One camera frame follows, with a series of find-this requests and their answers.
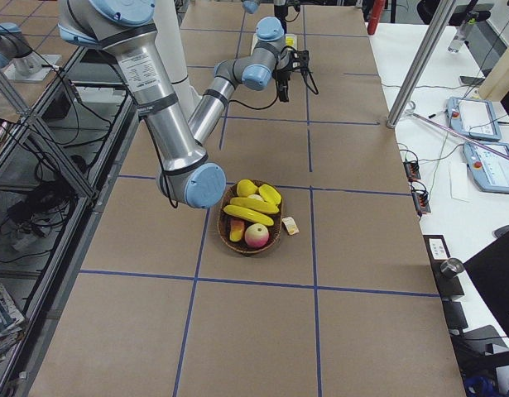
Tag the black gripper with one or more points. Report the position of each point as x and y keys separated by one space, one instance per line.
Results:
x=282 y=77

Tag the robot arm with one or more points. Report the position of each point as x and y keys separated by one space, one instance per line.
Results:
x=144 y=38
x=281 y=6

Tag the paper basket tag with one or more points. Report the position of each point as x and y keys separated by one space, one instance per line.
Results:
x=290 y=225

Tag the brown wicker basket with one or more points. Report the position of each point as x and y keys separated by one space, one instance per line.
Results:
x=223 y=224

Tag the white bear tray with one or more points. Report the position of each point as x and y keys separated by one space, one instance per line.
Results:
x=288 y=48

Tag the red fire extinguisher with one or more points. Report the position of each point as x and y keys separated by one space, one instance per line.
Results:
x=375 y=16

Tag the orange mango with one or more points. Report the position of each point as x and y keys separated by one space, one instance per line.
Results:
x=236 y=229

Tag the pink white apple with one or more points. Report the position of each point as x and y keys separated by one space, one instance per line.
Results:
x=256 y=235

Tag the plastic water bottle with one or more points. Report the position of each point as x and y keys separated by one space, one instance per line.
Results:
x=463 y=30

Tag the upper teach pendant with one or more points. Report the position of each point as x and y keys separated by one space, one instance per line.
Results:
x=473 y=118

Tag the teach pendant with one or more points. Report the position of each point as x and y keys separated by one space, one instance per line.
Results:
x=489 y=166
x=473 y=118

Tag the lower teach pendant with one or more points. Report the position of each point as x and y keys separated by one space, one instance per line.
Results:
x=489 y=166

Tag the small metal cup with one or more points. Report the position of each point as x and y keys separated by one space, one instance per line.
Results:
x=451 y=268

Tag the black computer mouse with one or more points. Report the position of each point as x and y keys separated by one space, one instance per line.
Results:
x=501 y=231

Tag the black monitor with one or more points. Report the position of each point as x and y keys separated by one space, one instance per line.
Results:
x=489 y=272

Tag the stack of magazines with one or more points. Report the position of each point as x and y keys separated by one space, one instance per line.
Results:
x=12 y=321

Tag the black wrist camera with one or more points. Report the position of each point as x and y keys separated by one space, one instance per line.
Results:
x=299 y=61

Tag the aluminium frame post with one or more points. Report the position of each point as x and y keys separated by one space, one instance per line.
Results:
x=433 y=33

